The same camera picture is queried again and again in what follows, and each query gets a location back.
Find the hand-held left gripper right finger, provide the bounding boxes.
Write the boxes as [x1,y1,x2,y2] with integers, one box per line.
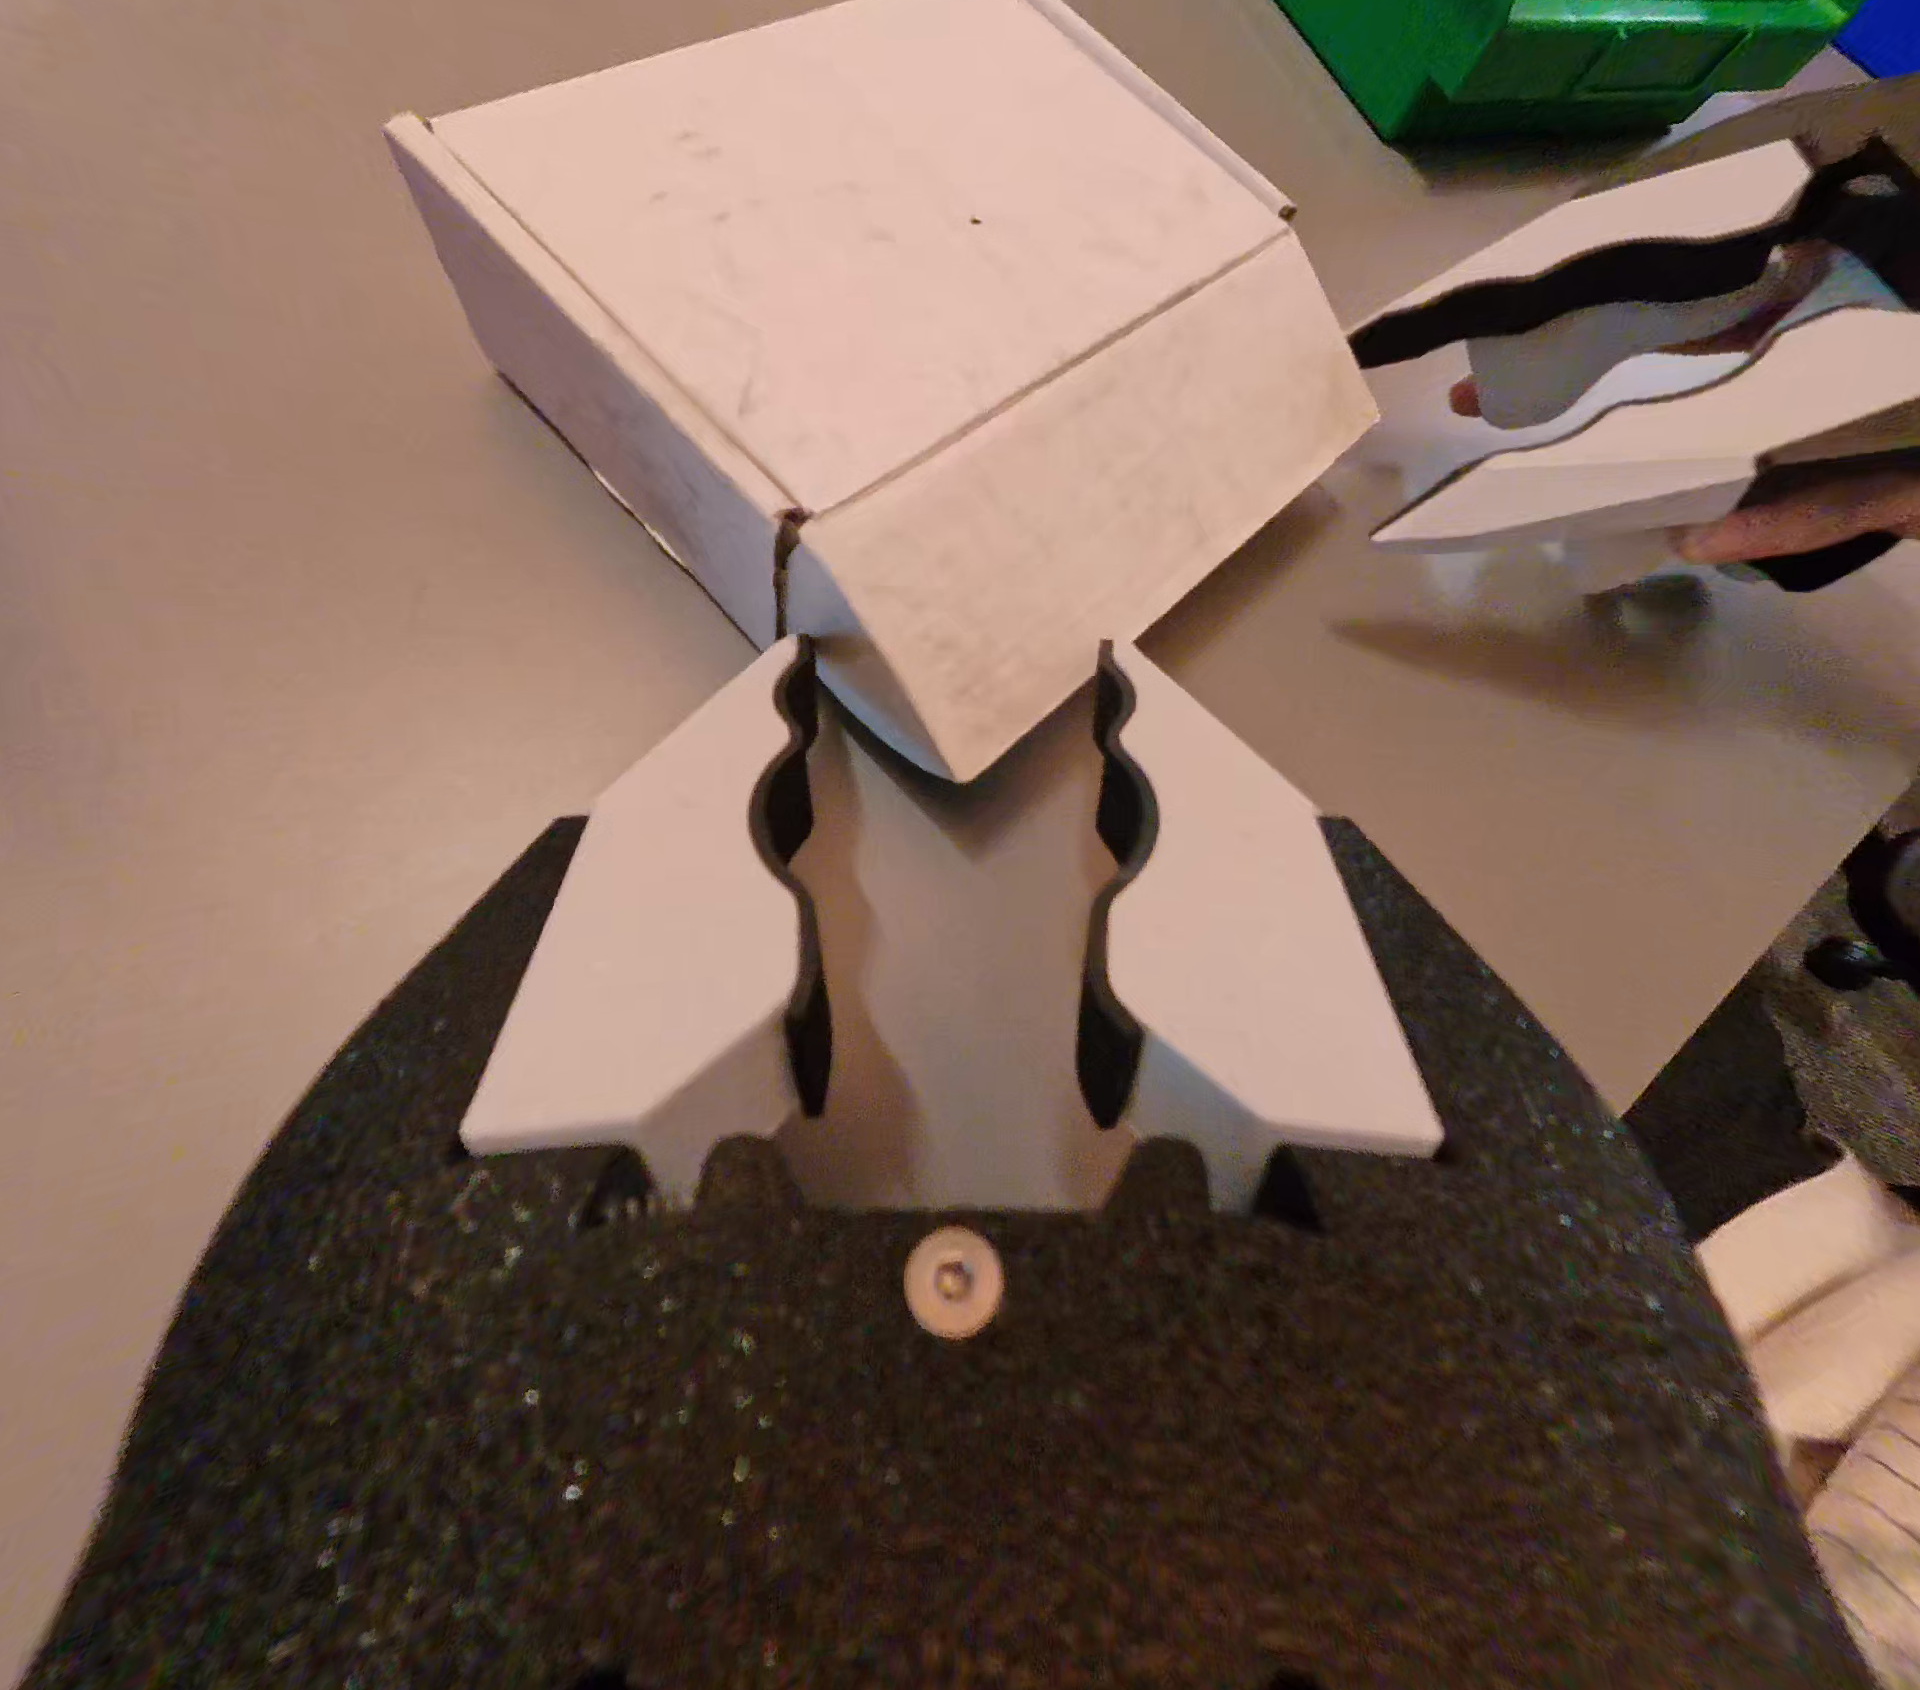
[1080,637,1448,1216]

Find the white cardboard mailer box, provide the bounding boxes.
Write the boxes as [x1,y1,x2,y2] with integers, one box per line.
[382,0,1383,784]

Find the black office chair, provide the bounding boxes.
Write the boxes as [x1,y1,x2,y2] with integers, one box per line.
[1800,821,1920,994]

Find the blue plastic bin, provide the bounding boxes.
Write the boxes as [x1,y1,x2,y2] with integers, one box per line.
[1833,0,1920,81]

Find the grey desk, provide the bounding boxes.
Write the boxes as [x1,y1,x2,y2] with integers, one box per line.
[0,0,1920,1632]

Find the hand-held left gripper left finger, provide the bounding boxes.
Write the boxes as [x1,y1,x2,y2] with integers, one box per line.
[456,637,835,1216]

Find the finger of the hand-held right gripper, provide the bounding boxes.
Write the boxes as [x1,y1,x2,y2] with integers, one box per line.
[1347,134,1825,373]
[1369,298,1920,598]

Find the person's right hand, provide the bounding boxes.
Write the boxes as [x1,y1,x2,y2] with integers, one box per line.
[1668,473,1920,595]

